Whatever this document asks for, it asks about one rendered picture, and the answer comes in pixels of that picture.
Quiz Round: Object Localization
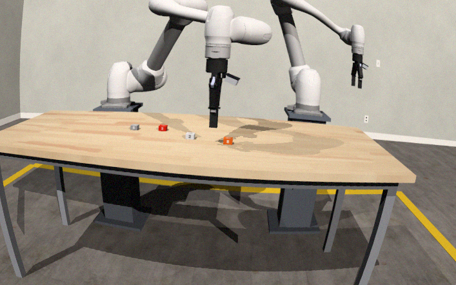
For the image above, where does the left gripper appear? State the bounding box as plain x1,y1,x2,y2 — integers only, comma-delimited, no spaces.
351,54,363,89

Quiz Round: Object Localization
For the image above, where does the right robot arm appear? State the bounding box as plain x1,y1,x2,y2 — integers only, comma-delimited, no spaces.
101,0,272,108

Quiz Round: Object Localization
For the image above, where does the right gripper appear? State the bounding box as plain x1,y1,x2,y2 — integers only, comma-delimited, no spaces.
206,59,228,128

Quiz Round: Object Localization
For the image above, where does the red block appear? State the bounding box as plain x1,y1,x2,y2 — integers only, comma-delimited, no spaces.
159,124,168,132

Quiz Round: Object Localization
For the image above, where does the orange block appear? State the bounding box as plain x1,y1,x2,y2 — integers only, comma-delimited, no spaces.
223,137,233,145

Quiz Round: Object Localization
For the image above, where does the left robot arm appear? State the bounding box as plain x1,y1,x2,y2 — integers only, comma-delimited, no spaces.
270,0,365,117

